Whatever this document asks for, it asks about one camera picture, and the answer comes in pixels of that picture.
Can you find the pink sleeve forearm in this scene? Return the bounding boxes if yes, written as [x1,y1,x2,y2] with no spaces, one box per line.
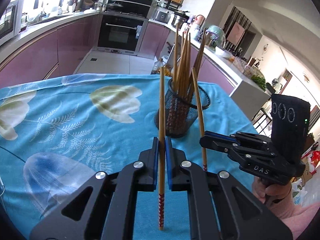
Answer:
[269,191,319,239]

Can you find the purple kitchen cabinets right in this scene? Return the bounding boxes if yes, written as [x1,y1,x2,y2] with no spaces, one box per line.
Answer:
[139,22,235,95]

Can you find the purple kitchen cabinets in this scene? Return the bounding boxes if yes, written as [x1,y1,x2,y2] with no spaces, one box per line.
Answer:
[139,22,235,95]
[1,12,101,88]

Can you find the purple kitchen cabinets left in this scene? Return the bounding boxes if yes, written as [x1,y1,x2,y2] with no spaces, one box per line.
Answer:
[1,12,101,88]

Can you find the person's right hand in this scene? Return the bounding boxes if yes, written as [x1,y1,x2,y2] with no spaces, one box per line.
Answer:
[252,177,292,203]

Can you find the black mesh chopstick holder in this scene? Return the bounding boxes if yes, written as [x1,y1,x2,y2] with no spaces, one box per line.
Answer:
[165,79,198,138]

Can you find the green vegetables bunch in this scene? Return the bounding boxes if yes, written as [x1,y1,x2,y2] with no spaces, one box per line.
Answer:
[251,75,266,91]

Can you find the blue floral tablecloth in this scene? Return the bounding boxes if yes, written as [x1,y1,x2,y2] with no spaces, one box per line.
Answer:
[1,74,256,239]

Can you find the oil bottle on floor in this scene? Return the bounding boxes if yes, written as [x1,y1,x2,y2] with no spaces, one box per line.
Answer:
[151,58,164,75]

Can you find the green food cover dome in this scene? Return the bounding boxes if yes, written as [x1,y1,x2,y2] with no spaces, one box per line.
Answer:
[206,25,226,50]

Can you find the pink kettle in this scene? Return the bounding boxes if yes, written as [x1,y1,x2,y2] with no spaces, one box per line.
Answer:
[192,15,206,30]

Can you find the steel pot on counter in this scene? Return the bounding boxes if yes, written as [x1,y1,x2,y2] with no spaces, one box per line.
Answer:
[171,14,189,29]

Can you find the silver rice cooker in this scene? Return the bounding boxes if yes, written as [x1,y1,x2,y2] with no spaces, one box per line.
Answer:
[151,9,171,23]

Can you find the black built-in oven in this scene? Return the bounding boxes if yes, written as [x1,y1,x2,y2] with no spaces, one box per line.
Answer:
[96,13,148,56]

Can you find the wok on stove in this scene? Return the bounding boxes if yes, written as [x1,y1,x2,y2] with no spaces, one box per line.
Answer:
[107,2,123,11]

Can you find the white microwave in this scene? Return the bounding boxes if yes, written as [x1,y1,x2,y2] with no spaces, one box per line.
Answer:
[0,0,24,46]

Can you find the black tracking camera box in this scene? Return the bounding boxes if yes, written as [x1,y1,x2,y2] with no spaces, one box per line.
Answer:
[271,94,310,165]

